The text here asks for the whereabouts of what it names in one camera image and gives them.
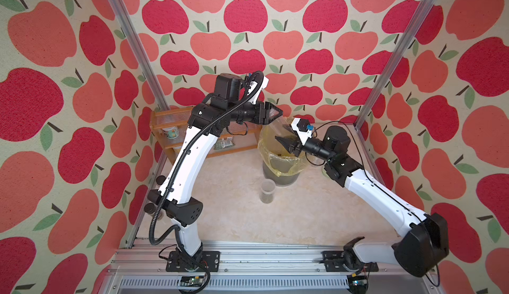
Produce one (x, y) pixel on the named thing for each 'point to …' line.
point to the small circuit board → (191, 281)
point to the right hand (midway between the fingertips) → (283, 133)
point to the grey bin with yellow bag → (280, 166)
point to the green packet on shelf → (224, 143)
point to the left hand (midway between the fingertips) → (279, 116)
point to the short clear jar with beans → (267, 189)
